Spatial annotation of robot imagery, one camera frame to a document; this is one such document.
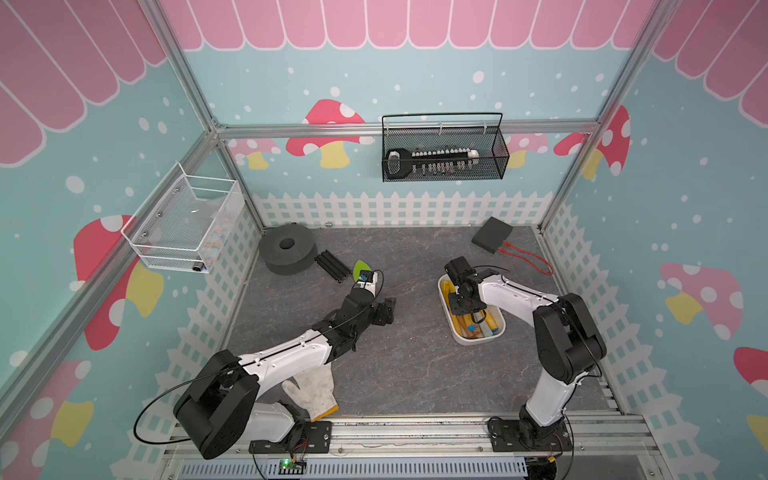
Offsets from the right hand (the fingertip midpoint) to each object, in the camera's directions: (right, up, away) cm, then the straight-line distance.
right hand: (463, 306), depth 95 cm
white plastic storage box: (+4, +1, -19) cm, 20 cm away
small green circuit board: (-48, -36, -23) cm, 64 cm away
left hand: (-25, +2, -9) cm, 27 cm away
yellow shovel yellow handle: (-1, -4, -4) cm, 6 cm away
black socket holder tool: (-20, +44, -6) cm, 49 cm away
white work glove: (-44, -21, -14) cm, 51 cm away
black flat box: (+18, +25, +25) cm, 39 cm away
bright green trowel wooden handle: (-35, +12, +11) cm, 39 cm away
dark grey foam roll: (-60, +19, +11) cm, 64 cm away
